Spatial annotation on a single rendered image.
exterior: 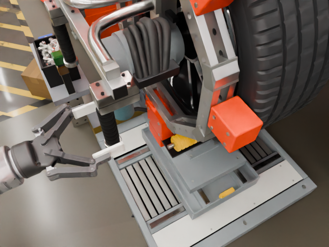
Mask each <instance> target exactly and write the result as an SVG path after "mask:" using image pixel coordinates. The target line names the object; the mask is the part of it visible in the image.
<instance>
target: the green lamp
mask: <svg viewBox="0 0 329 247"><path fill-rule="evenodd" d="M51 56H52V59H53V61H54V63H55V65H56V66H59V65H62V64H64V61H63V60H64V57H63V55H62V52H61V50H58V51H55V52H52V53H51Z"/></svg>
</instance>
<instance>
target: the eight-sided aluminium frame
mask: <svg viewBox="0 0 329 247"><path fill-rule="evenodd" d="M179 1H180V4H181V7H182V10H183V13H184V16H185V19H186V22H187V25H188V28H189V31H190V34H191V37H192V40H193V43H194V47H195V50H196V53H197V56H198V59H199V62H200V65H201V68H202V73H203V83H202V89H201V96H200V102H199V108H198V115H197V117H196V116H189V115H186V114H184V113H183V111H182V110H181V109H180V107H179V106H178V105H177V103H176V102H175V100H174V99H173V98H172V96H171V95H170V94H169V92H168V91H167V90H166V88H165V87H164V86H163V85H162V83H161V82H158V83H155V84H152V85H150V86H147V87H145V88H142V90H143V92H144V94H147V96H148V98H149V100H150V101H151V102H152V104H153V105H154V107H155V108H156V110H157V111H158V113H159V114H160V116H161V117H162V119H163V120H164V122H165V123H166V126H167V128H168V129H169V130H170V131H171V132H172V133H174V134H179V135H182V136H185V137H188V138H191V139H194V140H197V141H198V142H199V141H200V142H205V141H207V140H209V139H211V138H213V137H215V134H214V133H213V132H212V131H211V129H210V128H209V127H208V121H209V116H210V111H211V107H212V106H215V105H217V104H219V103H221V102H224V101H226V100H228V99H230V98H232V97H233V94H234V90H235V86H236V83H237V82H238V81H239V78H238V76H239V72H240V69H239V66H238V57H237V56H236V55H235V52H234V49H233V45H232V42H231V39H230V36H229V32H228V29H227V26H226V22H225V19H224V16H223V12H222V9H221V8H220V9H217V10H215V11H212V12H209V13H206V14H203V15H200V16H196V15H195V12H194V10H193V8H192V5H191V3H190V0H179ZM138 21H139V16H138V15H137V16H135V17H132V18H129V19H127V20H125V21H122V22H120V23H118V26H119V29H120V30H122V29H124V28H127V27H128V26H129V25H132V24H133V25H136V22H138ZM155 89H157V91H158V93H159V94H160V96H161V98H162V99H163V101H164V102H165V104H166V105H167V106H168V108H169V109H170V111H171V112H172V114H173V116H171V115H170V113H169V112H168V110H167V109H166V107H165V106H164V105H163V103H162V102H161V100H160V99H159V98H158V96H157V95H156V93H155V92H154V90H155Z"/></svg>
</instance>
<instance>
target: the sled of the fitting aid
mask: <svg viewBox="0 0 329 247"><path fill-rule="evenodd" d="M141 131H142V137H143V139H144V141H145V142H146V144H147V146H148V147H149V149H150V151H151V152H152V154H153V156H154V157H155V159H156V161H157V162H158V164H159V166H160V167H161V169H162V171H163V172H164V174H165V176H166V177H167V179H168V181H169V183H170V184H171V186H172V188H173V189H174V191H175V193H176V194H177V196H178V198H179V199H180V201H181V203H182V204H183V206H184V208H185V209H186V211H187V213H188V214H189V216H190V218H191V219H192V220H193V219H195V218H197V217H199V216H201V215H203V214H204V213H206V212H208V211H210V210H211V209H213V208H215V207H216V206H218V205H220V204H222V203H223V202H225V201H227V200H229V199H231V198H232V197H234V196H236V195H238V194H239V193H241V192H243V191H245V190H246V189H248V188H250V187H252V186H253V185H255V184H256V183H257V181H258V180H259V178H260V176H259V175H258V173H257V172H256V171H255V170H254V169H253V167H252V166H251V165H250V164H249V162H248V161H246V163H245V165H243V166H241V167H239V168H237V169H236V170H234V171H232V172H230V173H228V174H226V175H224V176H223V177H221V178H219V179H217V180H215V181H213V182H212V183H210V184H208V185H206V186H204V187H202V188H200V189H199V190H197V191H195V192H193V193H191V194H190V193H189V192H188V190H187V189H186V187H185V186H184V184H183V182H182V181H181V179H180V178H179V176H178V174H177V173H176V171H175V170H174V168H173V166H172V165H171V163H170V162H169V160H168V158H167V157H166V155H165V154H164V152H163V150H162V149H161V147H160V146H159V144H158V143H157V141H156V139H155V138H154V136H153V135H152V133H151V131H150V130H149V128H148V127H145V128H143V129H141Z"/></svg>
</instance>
